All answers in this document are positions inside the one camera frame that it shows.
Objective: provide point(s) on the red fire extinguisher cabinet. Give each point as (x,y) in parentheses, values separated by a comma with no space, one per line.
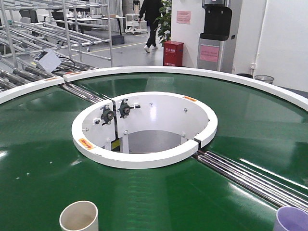
(173,53)

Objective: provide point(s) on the steel conveyor rollers left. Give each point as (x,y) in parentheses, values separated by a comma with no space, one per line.
(84,94)

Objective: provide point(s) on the green circular conveyor belt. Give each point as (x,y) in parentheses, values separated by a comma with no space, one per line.
(41,171)

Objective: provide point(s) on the metal roller rack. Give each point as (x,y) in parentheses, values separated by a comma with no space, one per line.
(78,31)

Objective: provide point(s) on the water dispenser machine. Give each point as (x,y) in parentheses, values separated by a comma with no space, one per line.
(218,39)

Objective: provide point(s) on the steel conveyor rollers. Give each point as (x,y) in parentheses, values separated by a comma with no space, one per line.
(271,190)
(84,94)

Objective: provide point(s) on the walking person in black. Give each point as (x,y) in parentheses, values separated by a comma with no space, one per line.
(150,10)

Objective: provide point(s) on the wire mesh waste bin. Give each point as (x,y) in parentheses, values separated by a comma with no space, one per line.
(264,78)

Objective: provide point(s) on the lavender cup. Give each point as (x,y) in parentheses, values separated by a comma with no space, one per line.
(291,219)

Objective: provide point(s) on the white outer conveyor rim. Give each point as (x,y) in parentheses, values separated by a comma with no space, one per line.
(287,95)

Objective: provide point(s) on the pink wall notice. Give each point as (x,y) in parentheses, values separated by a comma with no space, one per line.
(183,17)

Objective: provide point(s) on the white utility cart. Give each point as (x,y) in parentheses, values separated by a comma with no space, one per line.
(133,26)

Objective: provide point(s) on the white control box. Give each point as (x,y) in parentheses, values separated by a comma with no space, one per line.
(47,60)

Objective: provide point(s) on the steel conveyor rollers right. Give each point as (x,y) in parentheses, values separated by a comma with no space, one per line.
(271,190)

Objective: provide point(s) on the green potted plant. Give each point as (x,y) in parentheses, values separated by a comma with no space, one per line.
(164,21)

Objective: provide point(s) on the beige cup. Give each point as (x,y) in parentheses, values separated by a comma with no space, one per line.
(79,216)

